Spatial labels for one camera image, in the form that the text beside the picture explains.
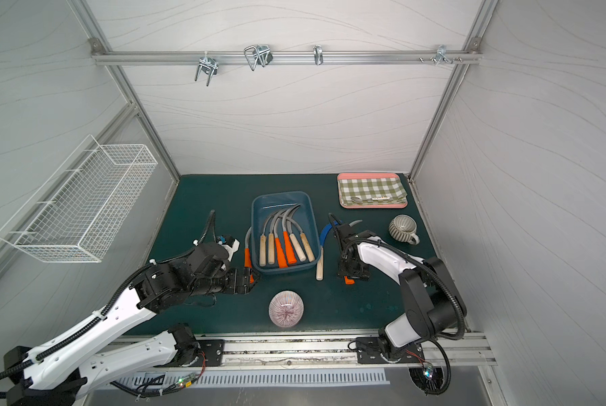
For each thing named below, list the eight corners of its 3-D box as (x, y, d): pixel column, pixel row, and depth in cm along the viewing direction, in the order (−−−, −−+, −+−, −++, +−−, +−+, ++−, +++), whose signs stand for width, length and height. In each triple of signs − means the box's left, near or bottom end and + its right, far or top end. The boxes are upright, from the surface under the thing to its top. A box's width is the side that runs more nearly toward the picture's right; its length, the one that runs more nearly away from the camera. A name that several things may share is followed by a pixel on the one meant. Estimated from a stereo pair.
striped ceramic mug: (390, 248, 98) (395, 239, 93) (385, 224, 106) (389, 214, 100) (415, 249, 98) (421, 239, 93) (408, 224, 106) (413, 214, 100)
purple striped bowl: (268, 327, 79) (267, 324, 76) (272, 295, 86) (270, 290, 82) (304, 327, 79) (303, 324, 76) (304, 295, 86) (304, 290, 82)
